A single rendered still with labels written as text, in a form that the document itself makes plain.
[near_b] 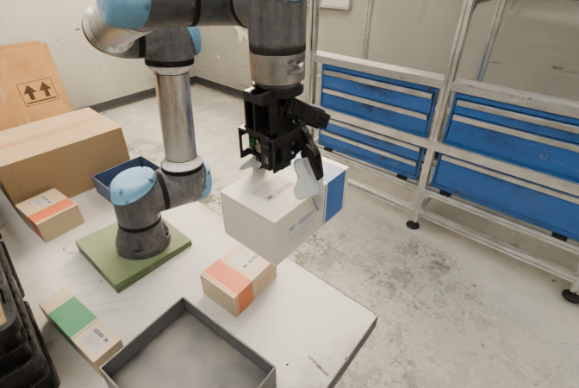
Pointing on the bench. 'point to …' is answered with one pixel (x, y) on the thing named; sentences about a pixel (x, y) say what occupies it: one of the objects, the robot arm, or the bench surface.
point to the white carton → (279, 209)
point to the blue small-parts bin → (118, 173)
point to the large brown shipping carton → (59, 154)
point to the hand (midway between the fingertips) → (288, 190)
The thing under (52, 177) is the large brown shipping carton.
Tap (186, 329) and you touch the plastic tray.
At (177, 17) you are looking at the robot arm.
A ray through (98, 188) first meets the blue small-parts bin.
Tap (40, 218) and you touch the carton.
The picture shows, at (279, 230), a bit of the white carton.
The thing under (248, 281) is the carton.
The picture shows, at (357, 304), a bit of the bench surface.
